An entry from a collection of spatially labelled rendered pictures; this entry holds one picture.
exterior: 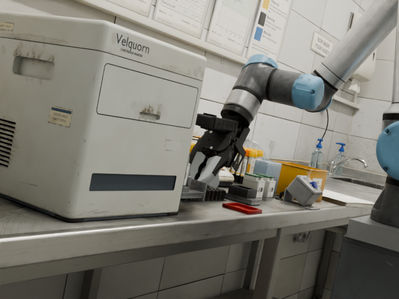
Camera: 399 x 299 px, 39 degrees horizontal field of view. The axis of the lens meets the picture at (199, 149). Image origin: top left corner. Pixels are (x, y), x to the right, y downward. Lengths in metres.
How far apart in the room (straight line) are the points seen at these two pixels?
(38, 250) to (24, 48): 0.34
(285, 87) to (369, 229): 0.35
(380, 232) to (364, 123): 2.64
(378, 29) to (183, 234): 0.65
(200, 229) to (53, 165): 0.33
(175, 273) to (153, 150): 1.43
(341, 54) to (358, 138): 2.51
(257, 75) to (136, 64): 0.44
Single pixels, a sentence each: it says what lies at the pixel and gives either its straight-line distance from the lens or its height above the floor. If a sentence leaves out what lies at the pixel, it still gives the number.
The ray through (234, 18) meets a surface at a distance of 2.31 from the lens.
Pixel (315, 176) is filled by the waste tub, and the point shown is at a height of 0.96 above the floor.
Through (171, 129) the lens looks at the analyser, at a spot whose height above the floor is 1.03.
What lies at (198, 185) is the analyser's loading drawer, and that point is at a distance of 1.14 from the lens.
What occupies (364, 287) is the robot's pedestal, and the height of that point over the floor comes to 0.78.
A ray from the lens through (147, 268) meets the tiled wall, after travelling 2.17.
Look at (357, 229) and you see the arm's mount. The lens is 1.23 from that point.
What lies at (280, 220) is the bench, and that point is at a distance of 1.37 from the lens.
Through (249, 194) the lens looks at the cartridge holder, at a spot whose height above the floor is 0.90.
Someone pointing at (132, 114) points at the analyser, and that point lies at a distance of 0.89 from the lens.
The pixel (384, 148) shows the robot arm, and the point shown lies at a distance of 1.13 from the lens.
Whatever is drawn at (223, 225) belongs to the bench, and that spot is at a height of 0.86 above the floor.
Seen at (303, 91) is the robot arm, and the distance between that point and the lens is 1.21.
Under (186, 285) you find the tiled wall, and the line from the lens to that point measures 2.44.
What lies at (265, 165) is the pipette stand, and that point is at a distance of 1.58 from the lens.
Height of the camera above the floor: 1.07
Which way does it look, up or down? 3 degrees down
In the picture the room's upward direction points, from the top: 11 degrees clockwise
